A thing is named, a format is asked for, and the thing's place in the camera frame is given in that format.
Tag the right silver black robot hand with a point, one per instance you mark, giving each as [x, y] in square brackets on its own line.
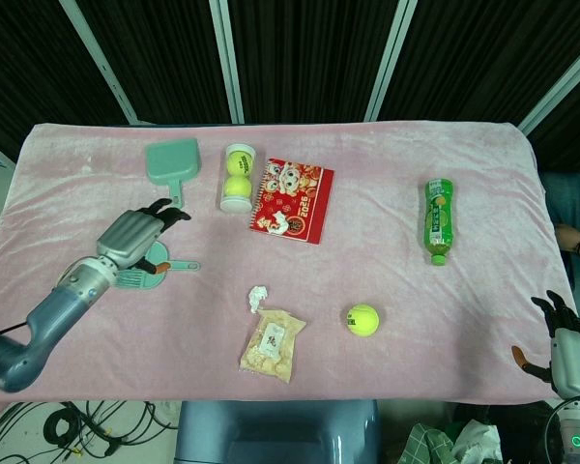
[575, 357]

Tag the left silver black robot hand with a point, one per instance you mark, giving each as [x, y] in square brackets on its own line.
[125, 237]

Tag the small teal broom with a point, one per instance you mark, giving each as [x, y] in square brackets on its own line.
[135, 279]

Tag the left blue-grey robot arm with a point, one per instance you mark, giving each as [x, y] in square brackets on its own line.
[53, 319]

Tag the person forearm with wristband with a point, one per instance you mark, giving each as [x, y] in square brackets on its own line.
[572, 239]

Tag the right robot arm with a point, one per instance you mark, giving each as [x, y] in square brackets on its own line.
[577, 435]

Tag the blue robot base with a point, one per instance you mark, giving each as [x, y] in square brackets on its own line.
[275, 432]

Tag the teal dustpan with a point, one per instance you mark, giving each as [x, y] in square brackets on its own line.
[171, 162]

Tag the clear tennis ball tube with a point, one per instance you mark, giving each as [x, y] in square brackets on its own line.
[235, 203]

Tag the plain yellow tennis ball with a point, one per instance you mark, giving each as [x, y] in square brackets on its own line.
[238, 186]

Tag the white crumpled cloth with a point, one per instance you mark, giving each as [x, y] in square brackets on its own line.
[478, 442]

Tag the tennis ball with black print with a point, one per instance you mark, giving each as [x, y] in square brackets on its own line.
[240, 162]

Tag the green checked cloth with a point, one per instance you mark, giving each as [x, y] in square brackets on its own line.
[427, 444]

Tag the clear snack bag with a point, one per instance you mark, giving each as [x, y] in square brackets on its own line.
[270, 345]

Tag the red spiral calendar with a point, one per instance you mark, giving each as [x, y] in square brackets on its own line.
[302, 193]

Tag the green tea bottle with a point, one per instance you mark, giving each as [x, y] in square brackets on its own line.
[439, 217]

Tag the loose yellow tennis ball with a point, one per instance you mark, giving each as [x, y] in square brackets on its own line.
[360, 320]

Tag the pink velvet tablecloth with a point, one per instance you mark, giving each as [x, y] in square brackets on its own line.
[367, 270]

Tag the white partition post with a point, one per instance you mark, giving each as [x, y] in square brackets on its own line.
[560, 82]
[389, 63]
[99, 63]
[228, 63]

